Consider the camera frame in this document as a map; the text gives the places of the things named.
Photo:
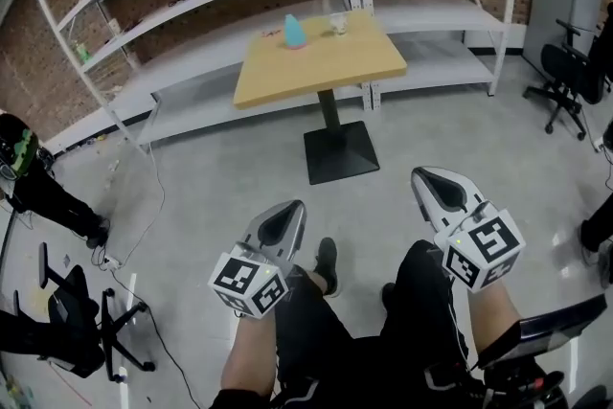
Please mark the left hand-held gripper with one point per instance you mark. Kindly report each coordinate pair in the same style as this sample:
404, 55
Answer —
239, 278

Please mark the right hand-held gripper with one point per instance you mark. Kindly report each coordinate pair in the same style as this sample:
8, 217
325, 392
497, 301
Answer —
479, 263

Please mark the teal plastic vase bottle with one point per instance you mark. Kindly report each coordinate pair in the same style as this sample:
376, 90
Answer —
293, 33

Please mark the person's right forearm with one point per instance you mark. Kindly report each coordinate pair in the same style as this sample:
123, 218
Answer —
493, 321

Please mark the person's left forearm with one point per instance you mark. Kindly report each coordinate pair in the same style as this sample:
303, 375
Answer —
249, 349

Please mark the green plastic bottle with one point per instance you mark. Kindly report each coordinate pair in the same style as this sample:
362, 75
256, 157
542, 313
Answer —
82, 52

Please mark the person's left black shoe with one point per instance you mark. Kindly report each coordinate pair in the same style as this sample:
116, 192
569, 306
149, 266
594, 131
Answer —
328, 263

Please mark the person's black shoe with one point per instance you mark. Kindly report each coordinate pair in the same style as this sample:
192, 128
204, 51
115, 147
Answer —
328, 263
389, 297

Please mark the person's right black shoe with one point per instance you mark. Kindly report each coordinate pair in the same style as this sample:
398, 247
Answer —
389, 297

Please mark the person's black clothing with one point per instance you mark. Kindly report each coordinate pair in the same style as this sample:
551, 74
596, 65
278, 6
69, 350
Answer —
335, 349

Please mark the white metal shelf unit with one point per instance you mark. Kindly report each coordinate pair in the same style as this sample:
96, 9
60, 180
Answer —
201, 100
431, 12

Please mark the white power strip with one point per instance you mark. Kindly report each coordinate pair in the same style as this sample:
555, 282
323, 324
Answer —
111, 261

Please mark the black body-worn equipment pack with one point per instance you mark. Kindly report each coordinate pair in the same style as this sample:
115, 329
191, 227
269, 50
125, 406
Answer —
551, 330

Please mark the black mesh office chair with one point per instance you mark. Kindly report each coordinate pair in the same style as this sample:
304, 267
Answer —
72, 302

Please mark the small white box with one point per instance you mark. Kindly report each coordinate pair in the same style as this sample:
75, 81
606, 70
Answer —
113, 25

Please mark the wooden table with black pedestal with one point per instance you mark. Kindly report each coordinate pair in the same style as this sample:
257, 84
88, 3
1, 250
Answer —
316, 62

